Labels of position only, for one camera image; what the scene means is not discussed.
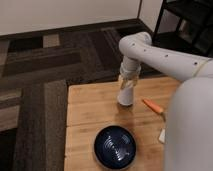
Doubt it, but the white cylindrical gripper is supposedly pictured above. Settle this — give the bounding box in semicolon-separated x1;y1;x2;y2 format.
119;57;141;90

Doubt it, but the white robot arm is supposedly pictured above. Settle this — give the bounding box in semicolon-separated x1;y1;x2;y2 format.
117;32;213;171

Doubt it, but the orange carrot toy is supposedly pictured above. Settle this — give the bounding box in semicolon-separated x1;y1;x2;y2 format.
142;99;166;120

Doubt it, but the white rectangular sponge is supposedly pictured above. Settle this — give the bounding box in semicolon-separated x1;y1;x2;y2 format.
158;129;165;144

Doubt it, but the dark blue bowl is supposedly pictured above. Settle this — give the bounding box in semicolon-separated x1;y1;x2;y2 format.
93;125;136;170

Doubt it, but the black metal shelf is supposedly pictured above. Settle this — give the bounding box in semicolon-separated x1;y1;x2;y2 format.
148;0;213;54

